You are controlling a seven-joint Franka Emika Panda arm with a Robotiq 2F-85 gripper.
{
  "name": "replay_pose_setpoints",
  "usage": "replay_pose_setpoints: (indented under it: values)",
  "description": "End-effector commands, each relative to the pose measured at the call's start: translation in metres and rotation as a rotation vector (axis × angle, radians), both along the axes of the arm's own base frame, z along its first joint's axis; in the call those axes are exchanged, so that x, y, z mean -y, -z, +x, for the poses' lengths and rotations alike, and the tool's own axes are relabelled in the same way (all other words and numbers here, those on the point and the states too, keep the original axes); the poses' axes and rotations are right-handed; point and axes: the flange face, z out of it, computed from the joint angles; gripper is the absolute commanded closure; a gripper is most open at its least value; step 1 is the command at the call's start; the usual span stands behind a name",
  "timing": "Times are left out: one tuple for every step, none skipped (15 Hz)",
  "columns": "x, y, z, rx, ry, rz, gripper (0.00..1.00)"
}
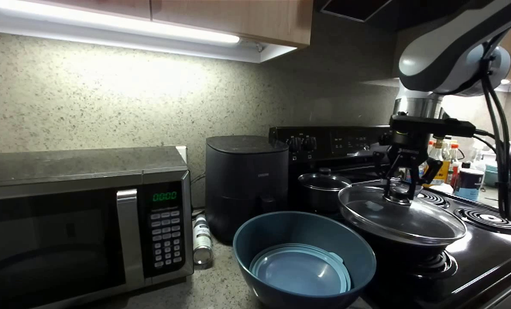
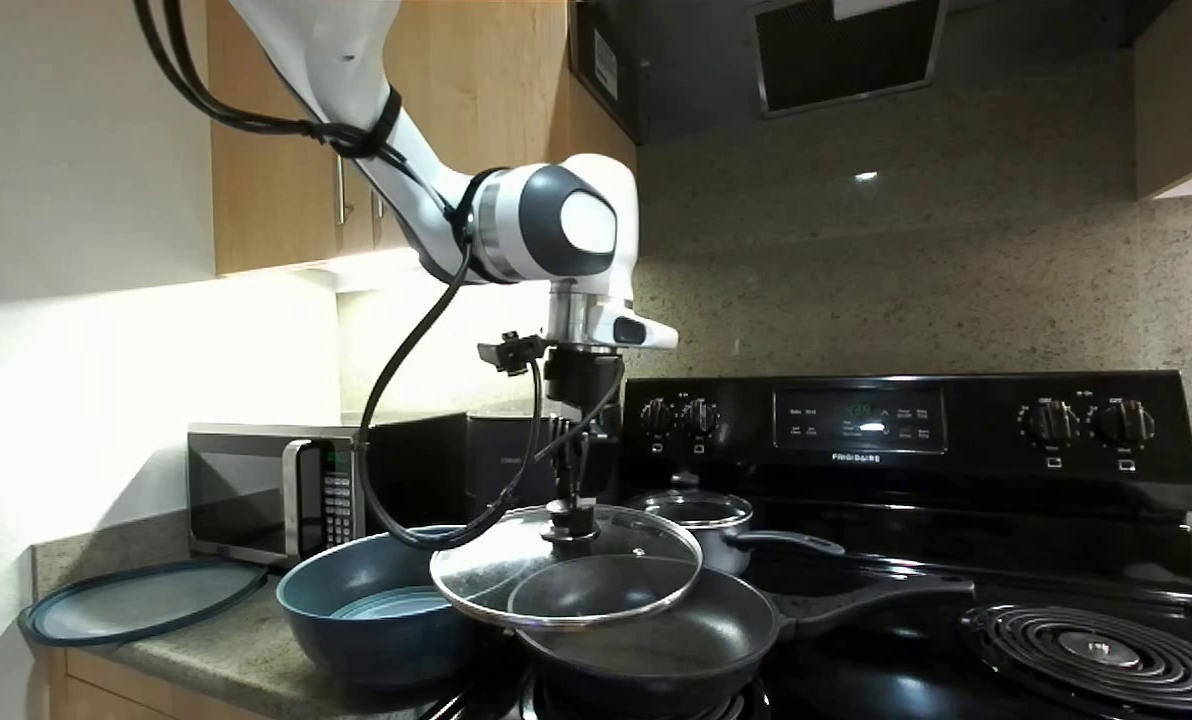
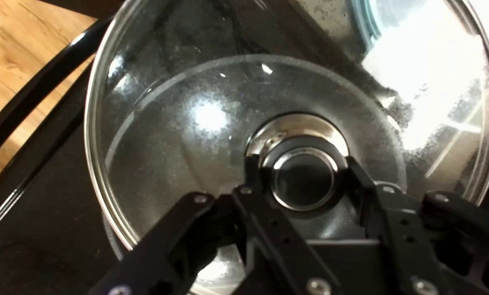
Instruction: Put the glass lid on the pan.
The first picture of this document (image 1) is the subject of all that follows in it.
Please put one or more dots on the black frying pan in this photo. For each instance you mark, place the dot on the black frying pan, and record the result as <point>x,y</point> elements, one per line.
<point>415,258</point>

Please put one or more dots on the yellow oil bottle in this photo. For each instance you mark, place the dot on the yellow oil bottle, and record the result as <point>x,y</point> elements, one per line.
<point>435,164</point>

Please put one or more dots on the white cabinet strip light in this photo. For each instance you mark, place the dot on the white cabinet strip light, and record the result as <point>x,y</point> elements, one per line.
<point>123,32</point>

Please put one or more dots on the light blue plastic lid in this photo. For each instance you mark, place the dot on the light blue plastic lid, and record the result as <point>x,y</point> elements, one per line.
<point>300,272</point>

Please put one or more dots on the black coil burner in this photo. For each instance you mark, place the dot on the black coil burner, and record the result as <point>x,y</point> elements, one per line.
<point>488,221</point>

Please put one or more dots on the red cap bottle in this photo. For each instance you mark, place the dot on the red cap bottle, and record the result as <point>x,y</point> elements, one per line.
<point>454,166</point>

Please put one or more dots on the wooden wall cabinet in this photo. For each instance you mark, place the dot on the wooden wall cabinet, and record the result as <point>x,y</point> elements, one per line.
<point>238,18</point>

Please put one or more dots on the black range hood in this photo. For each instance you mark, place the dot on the black range hood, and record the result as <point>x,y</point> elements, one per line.
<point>380,11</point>

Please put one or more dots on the stainless steel microwave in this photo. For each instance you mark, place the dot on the stainless steel microwave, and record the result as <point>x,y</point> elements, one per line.
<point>55,229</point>

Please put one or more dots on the small spice jar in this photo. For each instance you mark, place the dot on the small spice jar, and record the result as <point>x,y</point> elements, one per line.
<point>202,243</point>

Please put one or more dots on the black electric stove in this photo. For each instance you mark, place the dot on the black electric stove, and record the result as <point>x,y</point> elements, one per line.
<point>488,264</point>

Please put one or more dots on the blue bowl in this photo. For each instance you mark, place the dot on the blue bowl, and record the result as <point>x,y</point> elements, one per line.
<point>255,241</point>

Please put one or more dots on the glass lid with steel knob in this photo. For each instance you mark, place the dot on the glass lid with steel knob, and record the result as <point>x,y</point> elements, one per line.
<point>403,221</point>

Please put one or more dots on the small black pot with lid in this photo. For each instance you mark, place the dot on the small black pot with lid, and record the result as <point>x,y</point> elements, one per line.
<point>322,192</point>

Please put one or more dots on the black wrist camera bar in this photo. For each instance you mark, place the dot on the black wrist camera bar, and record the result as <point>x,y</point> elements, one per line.
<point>437,125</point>

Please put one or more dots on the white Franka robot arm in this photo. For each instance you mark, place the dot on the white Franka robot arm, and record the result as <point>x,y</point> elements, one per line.
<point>437,58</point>

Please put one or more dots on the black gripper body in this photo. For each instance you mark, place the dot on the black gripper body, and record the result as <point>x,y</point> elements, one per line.
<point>410,149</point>

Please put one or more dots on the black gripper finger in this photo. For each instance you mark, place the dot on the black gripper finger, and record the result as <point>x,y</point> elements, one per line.
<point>392,178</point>
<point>413,183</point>

